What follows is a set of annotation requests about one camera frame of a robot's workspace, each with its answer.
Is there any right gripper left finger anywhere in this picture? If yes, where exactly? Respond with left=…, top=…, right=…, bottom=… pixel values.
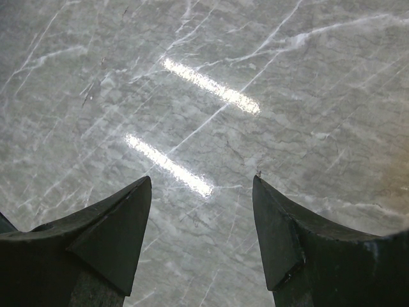
left=1, top=177, right=151, bottom=306

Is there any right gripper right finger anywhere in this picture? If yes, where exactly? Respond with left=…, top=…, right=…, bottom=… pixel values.
left=252, top=177, right=408, bottom=306

